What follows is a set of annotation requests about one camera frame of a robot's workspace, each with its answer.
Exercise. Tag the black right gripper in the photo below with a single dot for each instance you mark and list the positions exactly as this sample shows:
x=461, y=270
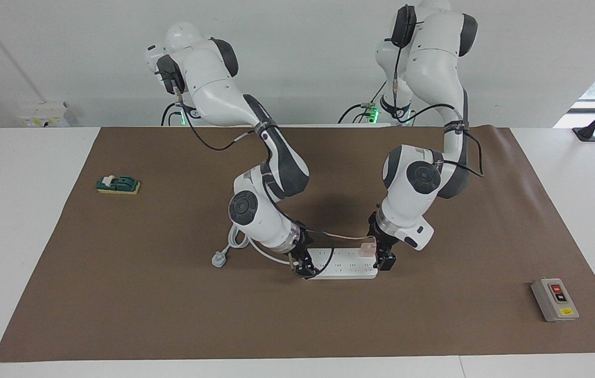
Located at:
x=300, y=241

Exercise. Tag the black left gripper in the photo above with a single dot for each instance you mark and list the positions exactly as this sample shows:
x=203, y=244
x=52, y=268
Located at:
x=384, y=236

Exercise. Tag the pink charger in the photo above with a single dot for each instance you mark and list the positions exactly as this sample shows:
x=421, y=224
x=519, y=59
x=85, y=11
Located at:
x=367, y=250

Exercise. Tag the white power strip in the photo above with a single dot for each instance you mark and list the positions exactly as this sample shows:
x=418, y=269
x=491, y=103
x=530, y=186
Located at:
x=347, y=266

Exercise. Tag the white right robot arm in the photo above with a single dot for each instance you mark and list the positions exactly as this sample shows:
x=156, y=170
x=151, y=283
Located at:
x=213, y=89

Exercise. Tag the brown table mat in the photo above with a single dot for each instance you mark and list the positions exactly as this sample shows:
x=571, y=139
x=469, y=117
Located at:
x=171, y=315

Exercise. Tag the grey on-off switch box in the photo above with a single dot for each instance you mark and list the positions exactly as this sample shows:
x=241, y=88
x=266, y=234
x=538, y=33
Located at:
x=554, y=300

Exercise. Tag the white wall socket box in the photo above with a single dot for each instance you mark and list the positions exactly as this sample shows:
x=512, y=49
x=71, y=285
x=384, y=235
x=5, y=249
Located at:
x=45, y=114

